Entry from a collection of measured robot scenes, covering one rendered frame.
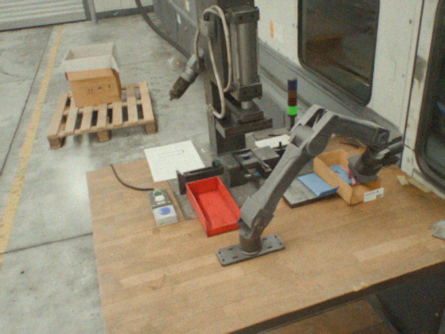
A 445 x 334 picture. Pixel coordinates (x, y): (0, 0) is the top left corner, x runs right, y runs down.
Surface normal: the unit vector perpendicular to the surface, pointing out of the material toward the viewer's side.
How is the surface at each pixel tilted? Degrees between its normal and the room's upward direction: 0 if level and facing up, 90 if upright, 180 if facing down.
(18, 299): 0
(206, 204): 0
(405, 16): 90
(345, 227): 0
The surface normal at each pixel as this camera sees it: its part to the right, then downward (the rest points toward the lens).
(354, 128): 0.46, 0.36
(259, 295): -0.08, -0.86
